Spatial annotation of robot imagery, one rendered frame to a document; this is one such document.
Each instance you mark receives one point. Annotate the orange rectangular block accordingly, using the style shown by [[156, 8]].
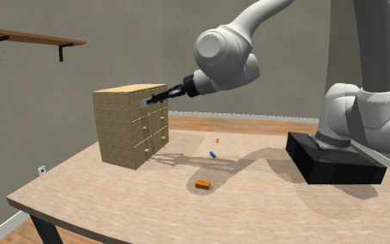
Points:
[[200, 184]]

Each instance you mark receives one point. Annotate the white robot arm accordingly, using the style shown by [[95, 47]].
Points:
[[222, 53]]

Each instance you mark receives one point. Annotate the small wooden chest of drawers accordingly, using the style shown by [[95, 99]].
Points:
[[113, 122]]

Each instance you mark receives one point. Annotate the brown wooden drawer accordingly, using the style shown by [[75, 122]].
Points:
[[135, 108], [161, 138], [143, 150], [157, 91], [141, 128], [159, 118]]

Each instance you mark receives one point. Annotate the blue aa battery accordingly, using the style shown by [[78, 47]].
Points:
[[212, 154]]

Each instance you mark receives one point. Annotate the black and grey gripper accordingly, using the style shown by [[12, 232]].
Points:
[[188, 86]]

